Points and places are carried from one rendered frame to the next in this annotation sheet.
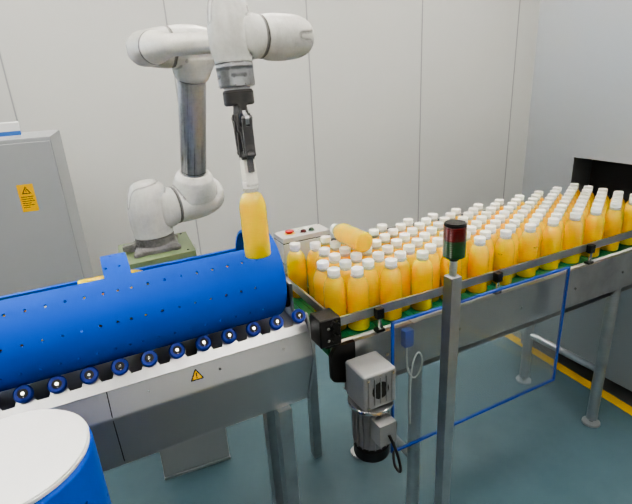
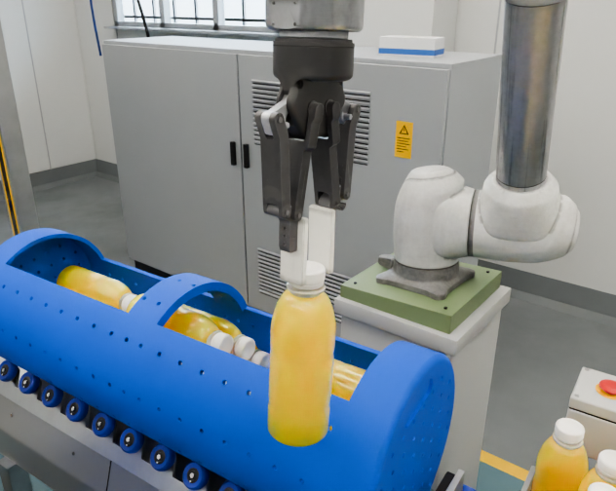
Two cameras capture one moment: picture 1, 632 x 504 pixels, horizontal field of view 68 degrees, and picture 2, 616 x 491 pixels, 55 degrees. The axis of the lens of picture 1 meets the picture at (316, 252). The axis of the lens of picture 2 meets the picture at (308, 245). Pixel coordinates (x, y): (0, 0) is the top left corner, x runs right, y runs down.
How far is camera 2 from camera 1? 98 cm
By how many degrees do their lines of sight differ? 55
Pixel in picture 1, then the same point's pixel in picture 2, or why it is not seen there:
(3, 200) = (379, 135)
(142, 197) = (409, 195)
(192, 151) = (509, 140)
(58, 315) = (63, 332)
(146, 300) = (145, 379)
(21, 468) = not seen: outside the picture
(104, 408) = (103, 476)
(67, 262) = not seen: hidden behind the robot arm
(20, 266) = (373, 218)
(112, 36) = not seen: outside the picture
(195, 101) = (523, 43)
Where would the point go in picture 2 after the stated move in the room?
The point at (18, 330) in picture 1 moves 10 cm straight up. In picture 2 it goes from (31, 324) to (20, 273)
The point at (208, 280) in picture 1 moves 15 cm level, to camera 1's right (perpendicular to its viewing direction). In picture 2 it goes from (232, 408) to (285, 479)
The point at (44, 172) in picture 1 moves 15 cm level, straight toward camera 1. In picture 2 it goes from (430, 111) to (416, 118)
